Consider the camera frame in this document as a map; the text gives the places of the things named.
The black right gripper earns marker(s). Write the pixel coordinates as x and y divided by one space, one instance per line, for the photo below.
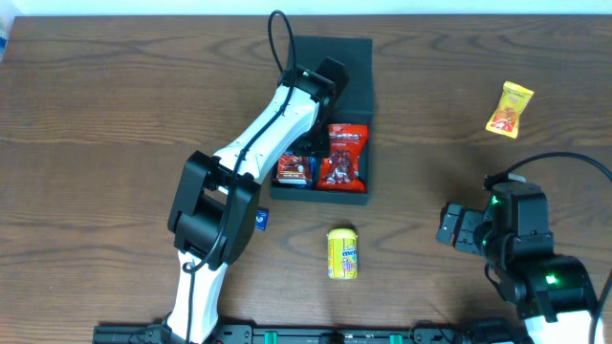
452 225

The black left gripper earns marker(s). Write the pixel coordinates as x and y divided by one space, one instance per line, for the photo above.
315 143

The blue Oreo cookie pack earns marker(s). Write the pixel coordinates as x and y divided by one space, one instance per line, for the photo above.
313 164

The red cookie carton box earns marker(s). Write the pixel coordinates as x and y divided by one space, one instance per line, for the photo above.
292 171

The red Hacks candy bag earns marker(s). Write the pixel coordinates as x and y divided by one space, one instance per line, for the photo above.
340 171

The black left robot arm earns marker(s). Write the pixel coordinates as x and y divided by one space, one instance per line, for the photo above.
213 214

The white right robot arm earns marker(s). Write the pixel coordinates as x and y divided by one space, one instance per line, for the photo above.
553 294

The dark green open box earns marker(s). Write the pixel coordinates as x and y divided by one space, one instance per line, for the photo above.
355 104

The blue Eclipse mints box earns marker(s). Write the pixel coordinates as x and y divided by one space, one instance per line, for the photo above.
262 218

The yellow Mentos gum bottle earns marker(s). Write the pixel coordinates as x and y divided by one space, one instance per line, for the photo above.
342 254

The yellow snack packet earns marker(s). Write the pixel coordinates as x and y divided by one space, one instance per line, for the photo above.
512 103

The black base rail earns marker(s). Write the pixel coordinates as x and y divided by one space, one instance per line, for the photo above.
311 334

